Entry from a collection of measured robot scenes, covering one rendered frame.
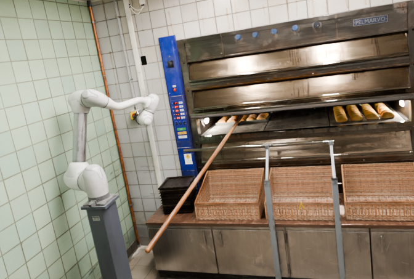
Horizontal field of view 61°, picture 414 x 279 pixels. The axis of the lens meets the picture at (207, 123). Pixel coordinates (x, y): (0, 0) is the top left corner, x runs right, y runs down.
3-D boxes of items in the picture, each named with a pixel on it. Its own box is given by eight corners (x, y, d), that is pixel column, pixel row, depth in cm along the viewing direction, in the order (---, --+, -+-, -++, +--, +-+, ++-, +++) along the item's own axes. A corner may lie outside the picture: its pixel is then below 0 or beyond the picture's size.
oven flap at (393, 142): (203, 163, 338) (202, 142, 341) (412, 153, 282) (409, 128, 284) (201, 163, 334) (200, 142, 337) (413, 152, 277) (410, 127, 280)
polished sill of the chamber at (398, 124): (201, 139, 340) (200, 135, 340) (409, 124, 283) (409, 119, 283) (199, 141, 335) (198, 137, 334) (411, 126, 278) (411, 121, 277)
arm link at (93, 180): (97, 199, 247) (90, 170, 243) (80, 196, 257) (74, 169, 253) (114, 190, 261) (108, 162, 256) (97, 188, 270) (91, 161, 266)
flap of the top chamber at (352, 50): (190, 83, 323) (189, 62, 326) (408, 55, 267) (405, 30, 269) (188, 82, 319) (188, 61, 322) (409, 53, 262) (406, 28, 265)
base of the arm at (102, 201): (79, 209, 250) (77, 202, 248) (95, 196, 270) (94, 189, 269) (101, 208, 245) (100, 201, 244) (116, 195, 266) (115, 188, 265)
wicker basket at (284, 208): (273, 194, 324) (270, 166, 319) (337, 194, 305) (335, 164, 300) (265, 220, 279) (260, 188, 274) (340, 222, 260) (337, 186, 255)
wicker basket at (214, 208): (210, 196, 343) (206, 169, 337) (268, 194, 326) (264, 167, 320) (195, 220, 297) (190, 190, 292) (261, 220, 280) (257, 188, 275)
